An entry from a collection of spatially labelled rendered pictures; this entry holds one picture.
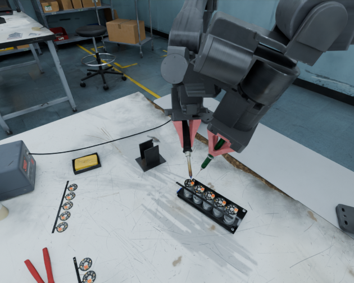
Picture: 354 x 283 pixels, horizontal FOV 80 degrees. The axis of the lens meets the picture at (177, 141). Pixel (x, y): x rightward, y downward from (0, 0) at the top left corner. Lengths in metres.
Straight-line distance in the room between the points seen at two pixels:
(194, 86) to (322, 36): 0.17
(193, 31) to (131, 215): 0.45
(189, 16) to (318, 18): 0.35
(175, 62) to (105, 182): 0.37
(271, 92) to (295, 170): 0.44
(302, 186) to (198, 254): 0.34
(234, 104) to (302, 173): 0.44
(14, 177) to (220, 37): 0.55
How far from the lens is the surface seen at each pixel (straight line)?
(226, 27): 0.27
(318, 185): 0.70
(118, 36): 3.88
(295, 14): 0.27
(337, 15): 0.27
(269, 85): 0.29
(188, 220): 0.53
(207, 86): 0.33
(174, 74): 0.44
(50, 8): 4.42
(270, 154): 0.73
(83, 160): 0.69
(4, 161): 0.66
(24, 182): 0.66
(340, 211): 0.66
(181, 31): 0.52
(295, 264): 0.55
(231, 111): 0.32
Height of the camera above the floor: 1.22
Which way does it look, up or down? 41 degrees down
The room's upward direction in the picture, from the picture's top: straight up
